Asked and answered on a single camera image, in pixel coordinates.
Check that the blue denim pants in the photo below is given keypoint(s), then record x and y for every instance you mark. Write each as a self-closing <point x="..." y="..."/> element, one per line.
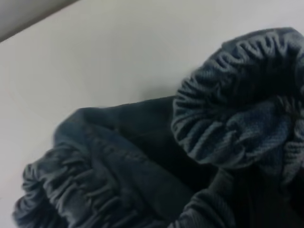
<point x="147" y="166"/>

